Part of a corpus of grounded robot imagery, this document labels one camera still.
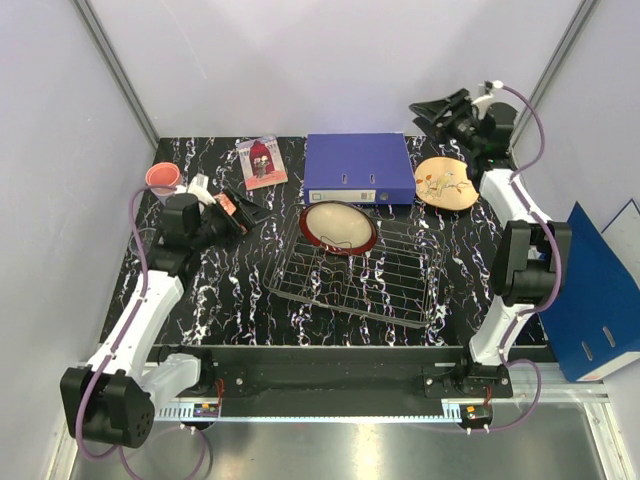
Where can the blue ring binder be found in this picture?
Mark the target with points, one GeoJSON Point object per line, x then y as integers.
{"type": "Point", "coordinates": [358, 168]}

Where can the blue folder outside cell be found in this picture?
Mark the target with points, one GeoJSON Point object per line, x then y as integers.
{"type": "Point", "coordinates": [593, 325]}

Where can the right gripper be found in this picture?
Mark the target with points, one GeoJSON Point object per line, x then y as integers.
{"type": "Point", "coordinates": [456, 105]}

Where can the blue white patterned bowl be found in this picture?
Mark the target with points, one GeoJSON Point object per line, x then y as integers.
{"type": "Point", "coordinates": [226, 203]}

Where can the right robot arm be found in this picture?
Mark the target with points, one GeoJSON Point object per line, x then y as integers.
{"type": "Point", "coordinates": [530, 264]}

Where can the red rimmed cream plate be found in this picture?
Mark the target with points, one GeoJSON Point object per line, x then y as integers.
{"type": "Point", "coordinates": [338, 228]}

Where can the red illustrated booklet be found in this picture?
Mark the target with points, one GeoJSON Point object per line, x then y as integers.
{"type": "Point", "coordinates": [261, 163]}

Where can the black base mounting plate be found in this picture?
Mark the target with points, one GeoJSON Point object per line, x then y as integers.
{"type": "Point", "coordinates": [284, 382]}

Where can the black wire dish rack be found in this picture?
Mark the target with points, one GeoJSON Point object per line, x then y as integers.
{"type": "Point", "coordinates": [396, 281]}

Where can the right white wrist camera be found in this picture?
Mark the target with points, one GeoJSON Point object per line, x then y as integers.
{"type": "Point", "coordinates": [486, 93]}

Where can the lavender plastic cup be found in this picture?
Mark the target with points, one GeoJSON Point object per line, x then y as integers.
{"type": "Point", "coordinates": [163, 195]}

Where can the white cable duct rail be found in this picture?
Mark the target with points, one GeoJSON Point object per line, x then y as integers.
{"type": "Point", "coordinates": [189, 412]}

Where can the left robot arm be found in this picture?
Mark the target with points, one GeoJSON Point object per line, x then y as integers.
{"type": "Point", "coordinates": [113, 398]}

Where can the cream floral plate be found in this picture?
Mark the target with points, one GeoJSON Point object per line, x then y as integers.
{"type": "Point", "coordinates": [442, 182]}

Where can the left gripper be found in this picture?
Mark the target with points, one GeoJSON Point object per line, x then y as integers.
{"type": "Point", "coordinates": [247, 216]}

